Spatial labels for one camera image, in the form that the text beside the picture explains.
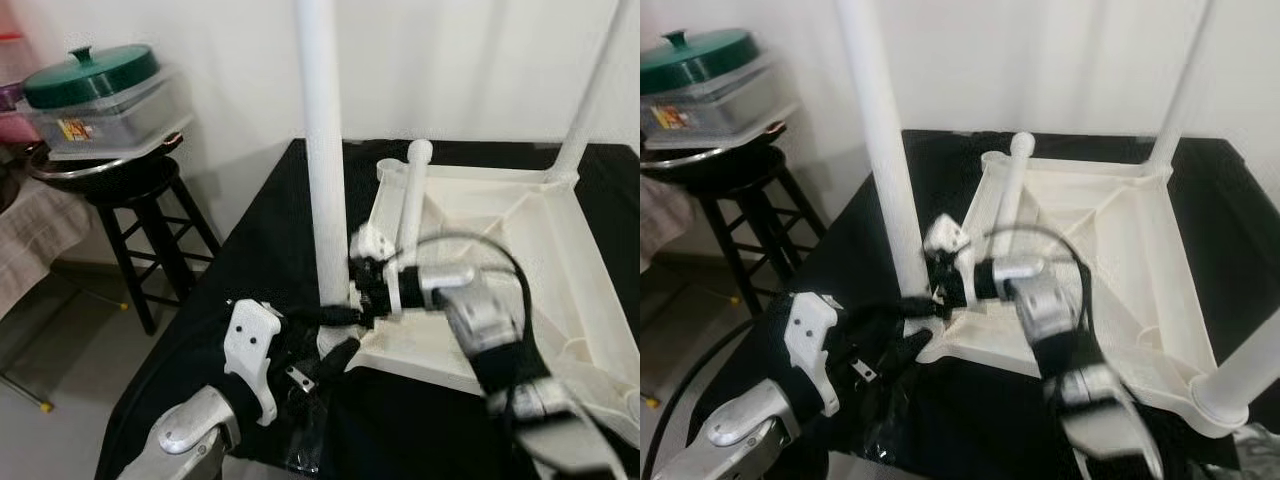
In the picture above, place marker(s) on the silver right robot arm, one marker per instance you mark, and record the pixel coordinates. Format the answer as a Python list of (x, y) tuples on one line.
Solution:
[(1060, 320), (480, 320)]

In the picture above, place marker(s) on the black tablecloth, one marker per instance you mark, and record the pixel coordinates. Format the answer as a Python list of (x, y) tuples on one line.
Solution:
[(250, 250), (850, 230)]

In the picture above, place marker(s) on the clear adhesive tape patch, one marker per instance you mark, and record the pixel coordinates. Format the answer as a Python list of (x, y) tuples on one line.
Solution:
[(885, 430), (1255, 450), (305, 440)]

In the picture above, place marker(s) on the dark wooden stool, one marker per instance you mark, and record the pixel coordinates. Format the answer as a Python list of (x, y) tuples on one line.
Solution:
[(150, 240), (750, 230)]

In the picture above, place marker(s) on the white plastic table top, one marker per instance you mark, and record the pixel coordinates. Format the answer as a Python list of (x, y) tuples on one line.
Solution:
[(1130, 250), (560, 260)]

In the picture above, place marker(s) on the beige tablecloth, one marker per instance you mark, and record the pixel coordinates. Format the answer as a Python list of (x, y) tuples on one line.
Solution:
[(652, 210), (30, 240)]

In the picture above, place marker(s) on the clear container green lid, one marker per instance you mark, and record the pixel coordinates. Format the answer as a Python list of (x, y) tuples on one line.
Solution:
[(710, 85), (100, 95)]

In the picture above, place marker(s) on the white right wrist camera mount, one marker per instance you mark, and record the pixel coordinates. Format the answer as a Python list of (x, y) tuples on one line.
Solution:
[(945, 233), (372, 243)]

